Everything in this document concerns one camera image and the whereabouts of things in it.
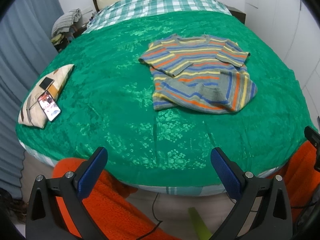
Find striped knit sweater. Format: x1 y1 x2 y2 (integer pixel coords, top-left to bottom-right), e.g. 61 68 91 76
139 34 258 114

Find striped clothes pile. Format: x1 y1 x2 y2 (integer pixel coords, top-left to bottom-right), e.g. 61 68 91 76
51 8 82 38

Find yellow-green stick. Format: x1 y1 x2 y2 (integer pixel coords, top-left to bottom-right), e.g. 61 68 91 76
188 207 212 240

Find orange fluffy garment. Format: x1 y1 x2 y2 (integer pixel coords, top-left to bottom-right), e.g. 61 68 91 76
53 141 319 239

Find patterned beige cushion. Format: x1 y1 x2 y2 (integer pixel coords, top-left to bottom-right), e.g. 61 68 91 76
18 64 74 128

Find smartphone with lit screen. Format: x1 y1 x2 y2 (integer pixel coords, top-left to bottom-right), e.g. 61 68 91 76
37 91 61 122

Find green floral bedspread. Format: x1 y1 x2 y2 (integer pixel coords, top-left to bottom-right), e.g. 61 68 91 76
16 11 312 188

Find white wardrobe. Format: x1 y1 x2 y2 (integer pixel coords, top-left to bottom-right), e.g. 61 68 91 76
245 0 319 124

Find black square card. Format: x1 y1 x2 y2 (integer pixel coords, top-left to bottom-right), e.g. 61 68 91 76
39 77 54 90

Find dark nightstand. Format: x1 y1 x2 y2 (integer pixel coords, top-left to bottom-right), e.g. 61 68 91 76
226 6 246 24

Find blue-grey curtain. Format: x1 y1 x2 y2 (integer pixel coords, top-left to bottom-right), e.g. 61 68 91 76
1 0 63 199

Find teal checkered blanket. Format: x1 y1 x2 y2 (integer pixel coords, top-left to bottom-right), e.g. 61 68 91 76
85 0 231 34

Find black cable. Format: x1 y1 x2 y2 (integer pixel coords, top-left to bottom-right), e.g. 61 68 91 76
135 192 163 240

